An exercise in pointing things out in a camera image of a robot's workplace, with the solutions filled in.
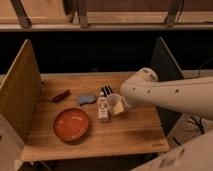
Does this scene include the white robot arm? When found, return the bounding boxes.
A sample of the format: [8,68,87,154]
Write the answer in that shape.
[109,68,213,171]

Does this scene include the blue-grey sponge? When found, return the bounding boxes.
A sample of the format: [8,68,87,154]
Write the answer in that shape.
[77,94,96,106]

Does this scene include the wooden shelf frame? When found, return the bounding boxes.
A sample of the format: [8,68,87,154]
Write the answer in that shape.
[0,0,213,32]

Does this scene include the left wooden side panel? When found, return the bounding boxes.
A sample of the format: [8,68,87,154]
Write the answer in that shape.
[0,39,42,141]

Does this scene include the right dark side panel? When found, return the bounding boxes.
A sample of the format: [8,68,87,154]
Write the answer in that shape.
[150,37,184,135]

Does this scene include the black cables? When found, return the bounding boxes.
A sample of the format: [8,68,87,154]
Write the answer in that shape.
[172,114,208,147]

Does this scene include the white bottle with label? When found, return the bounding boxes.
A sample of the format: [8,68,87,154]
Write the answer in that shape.
[98,92,109,122]

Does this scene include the red chili pepper toy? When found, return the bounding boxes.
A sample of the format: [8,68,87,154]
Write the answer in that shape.
[51,89,71,103]

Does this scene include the yellow wedge block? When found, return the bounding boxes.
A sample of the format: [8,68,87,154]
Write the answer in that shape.
[113,101,125,116]

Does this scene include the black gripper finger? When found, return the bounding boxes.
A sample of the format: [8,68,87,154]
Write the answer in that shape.
[101,87,107,97]
[105,85,113,95]

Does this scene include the orange plate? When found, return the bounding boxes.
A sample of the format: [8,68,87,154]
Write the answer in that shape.
[53,108,90,142]

